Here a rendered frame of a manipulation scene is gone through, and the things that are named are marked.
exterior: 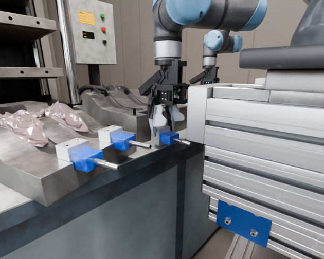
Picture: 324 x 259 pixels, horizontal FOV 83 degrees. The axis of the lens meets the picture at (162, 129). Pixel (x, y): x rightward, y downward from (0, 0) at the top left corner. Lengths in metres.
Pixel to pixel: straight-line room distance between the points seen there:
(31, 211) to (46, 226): 0.10
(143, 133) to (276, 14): 1.99
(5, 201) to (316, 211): 0.47
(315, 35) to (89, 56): 1.31
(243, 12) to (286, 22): 1.85
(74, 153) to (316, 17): 0.40
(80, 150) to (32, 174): 0.09
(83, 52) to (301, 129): 1.32
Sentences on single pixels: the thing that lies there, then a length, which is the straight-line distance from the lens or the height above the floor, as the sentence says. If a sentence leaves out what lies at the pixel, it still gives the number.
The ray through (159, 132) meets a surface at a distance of 0.55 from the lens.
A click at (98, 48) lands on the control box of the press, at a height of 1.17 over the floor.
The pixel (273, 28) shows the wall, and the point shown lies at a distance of 2.32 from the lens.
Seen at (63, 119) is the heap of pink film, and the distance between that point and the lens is 0.57.
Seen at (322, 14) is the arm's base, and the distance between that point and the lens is 0.30.
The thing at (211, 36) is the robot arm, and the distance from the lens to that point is 0.89.
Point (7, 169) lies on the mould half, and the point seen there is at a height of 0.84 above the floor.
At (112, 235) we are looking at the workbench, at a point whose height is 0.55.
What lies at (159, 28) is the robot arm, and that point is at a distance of 0.51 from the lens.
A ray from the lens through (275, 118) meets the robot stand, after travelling 0.27.
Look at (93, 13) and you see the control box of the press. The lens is 1.50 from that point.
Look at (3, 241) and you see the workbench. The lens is 0.51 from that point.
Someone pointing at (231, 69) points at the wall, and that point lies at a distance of 2.36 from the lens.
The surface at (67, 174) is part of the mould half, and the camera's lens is 0.38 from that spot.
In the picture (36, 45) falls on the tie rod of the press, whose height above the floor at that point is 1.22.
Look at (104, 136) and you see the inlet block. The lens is 0.46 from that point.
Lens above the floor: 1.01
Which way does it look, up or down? 17 degrees down
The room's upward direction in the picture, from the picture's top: straight up
